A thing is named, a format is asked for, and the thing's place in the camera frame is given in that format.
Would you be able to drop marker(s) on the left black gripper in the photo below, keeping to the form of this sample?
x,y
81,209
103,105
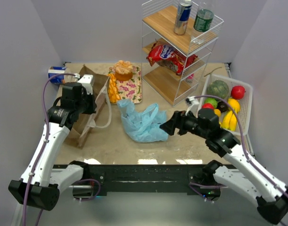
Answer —
x,y
88,106

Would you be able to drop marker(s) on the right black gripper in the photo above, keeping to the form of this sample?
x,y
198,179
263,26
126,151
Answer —
x,y
177,122

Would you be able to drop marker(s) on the brown paper grocery bag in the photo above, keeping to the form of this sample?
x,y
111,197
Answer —
x,y
98,98

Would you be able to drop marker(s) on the blue plastic bag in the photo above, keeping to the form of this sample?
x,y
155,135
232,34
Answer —
x,y
142,127

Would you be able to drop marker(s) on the red snack packet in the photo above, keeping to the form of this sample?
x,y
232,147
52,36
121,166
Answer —
x,y
167,56

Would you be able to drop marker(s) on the green label plastic bottle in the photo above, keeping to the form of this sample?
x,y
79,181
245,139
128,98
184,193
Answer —
x,y
204,16

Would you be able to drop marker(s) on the blue silver energy drink can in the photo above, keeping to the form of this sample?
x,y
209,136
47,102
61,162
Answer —
x,y
182,17

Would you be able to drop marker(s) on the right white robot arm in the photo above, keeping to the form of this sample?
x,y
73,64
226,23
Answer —
x,y
257,184

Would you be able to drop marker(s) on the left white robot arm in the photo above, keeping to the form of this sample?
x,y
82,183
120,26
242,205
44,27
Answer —
x,y
37,187

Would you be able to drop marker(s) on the red tomato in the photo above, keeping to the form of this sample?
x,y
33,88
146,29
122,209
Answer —
x,y
207,106

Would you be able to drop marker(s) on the blue white paper roll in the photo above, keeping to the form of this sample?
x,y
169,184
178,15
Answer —
x,y
54,70

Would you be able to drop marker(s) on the small orange fruit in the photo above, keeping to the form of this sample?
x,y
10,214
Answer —
x,y
217,112

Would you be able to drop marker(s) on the green lime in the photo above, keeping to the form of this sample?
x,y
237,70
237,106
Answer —
x,y
211,101

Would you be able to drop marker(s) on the floral pattern tray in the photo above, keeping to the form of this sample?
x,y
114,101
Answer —
x,y
131,89

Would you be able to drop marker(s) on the peeled orange on cup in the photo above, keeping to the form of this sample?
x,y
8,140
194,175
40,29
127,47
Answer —
x,y
123,70

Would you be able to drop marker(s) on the dark avocado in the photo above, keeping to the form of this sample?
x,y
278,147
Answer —
x,y
222,107

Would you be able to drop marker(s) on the yellow banana bunch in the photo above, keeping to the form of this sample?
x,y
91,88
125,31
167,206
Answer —
x,y
229,121

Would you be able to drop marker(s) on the green melon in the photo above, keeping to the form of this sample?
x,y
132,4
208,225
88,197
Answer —
x,y
218,88

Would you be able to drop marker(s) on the yellow lemon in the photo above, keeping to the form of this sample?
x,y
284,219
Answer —
x,y
234,104

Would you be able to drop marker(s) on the white plastic fruit basket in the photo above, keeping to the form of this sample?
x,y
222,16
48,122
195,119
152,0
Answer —
x,y
245,102

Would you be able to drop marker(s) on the red apple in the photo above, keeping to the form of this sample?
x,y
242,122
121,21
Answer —
x,y
238,92

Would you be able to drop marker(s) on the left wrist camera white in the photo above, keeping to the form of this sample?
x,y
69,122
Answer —
x,y
87,81

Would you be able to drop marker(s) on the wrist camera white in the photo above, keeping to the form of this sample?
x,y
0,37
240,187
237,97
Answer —
x,y
87,81
192,100

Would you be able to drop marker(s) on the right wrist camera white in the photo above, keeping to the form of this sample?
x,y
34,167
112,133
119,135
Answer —
x,y
192,100

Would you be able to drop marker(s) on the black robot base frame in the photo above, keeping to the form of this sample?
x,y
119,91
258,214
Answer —
x,y
152,178

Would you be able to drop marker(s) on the white wire wooden shelf rack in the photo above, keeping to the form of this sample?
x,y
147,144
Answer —
x,y
178,37

